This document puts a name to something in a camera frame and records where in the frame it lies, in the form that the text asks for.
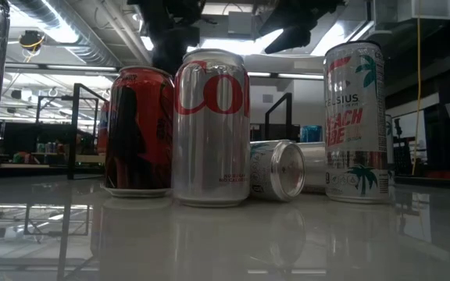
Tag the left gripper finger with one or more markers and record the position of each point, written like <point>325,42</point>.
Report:
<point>168,58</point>

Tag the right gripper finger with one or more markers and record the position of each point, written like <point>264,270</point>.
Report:
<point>291,39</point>

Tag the red Coke Zero can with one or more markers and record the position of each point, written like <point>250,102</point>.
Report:
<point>139,132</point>

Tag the red Fanta can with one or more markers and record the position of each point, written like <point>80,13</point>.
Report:
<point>102,129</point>

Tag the teal silver beverage can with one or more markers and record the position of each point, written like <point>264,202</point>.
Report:
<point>311,134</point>

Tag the ceiling light strip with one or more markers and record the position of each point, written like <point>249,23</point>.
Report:
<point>299,75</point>
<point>80,67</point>

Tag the silver Diet Coke can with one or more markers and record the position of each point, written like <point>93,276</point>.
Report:
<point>314,168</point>
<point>209,136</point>

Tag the background workbench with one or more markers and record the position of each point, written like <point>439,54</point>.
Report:
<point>18,136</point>

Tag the silver ventilation duct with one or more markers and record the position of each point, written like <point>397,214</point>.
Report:
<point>88,47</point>

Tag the wooden shelf with black frame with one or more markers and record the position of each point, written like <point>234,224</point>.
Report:
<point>72,132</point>

